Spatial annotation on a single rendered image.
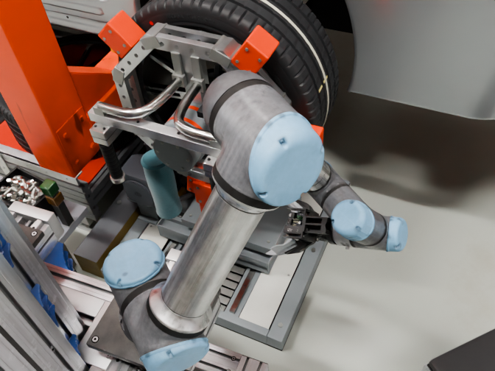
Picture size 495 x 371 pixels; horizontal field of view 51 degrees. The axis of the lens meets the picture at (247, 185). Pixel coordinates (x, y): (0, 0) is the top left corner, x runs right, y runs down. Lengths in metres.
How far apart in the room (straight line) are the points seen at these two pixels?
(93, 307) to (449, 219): 1.61
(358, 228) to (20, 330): 0.64
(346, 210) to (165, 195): 0.78
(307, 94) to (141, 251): 0.65
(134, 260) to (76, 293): 0.42
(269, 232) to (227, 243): 1.23
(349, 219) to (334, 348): 1.06
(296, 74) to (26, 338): 0.87
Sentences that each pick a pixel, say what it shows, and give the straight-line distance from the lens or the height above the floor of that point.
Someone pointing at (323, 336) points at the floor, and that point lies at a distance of 2.04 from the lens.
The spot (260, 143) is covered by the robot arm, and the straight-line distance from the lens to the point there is 0.67.
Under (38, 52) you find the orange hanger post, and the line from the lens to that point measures 1.68.
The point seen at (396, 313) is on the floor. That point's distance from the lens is 2.12.
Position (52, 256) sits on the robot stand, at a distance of 1.53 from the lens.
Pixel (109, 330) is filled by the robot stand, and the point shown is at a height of 0.82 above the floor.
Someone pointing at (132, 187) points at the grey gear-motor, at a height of 0.36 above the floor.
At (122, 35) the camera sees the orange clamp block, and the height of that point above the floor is 1.09.
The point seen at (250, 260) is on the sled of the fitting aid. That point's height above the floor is 0.15.
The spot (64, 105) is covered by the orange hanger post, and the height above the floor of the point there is 0.79.
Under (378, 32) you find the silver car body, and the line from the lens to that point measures 1.61.
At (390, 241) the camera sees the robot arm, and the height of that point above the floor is 0.95.
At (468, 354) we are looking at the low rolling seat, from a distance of 1.72.
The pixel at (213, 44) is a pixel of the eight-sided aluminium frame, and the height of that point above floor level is 1.12.
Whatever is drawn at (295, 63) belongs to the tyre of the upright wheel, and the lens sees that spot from 1.37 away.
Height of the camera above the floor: 1.85
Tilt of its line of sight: 49 degrees down
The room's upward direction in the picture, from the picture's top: 5 degrees counter-clockwise
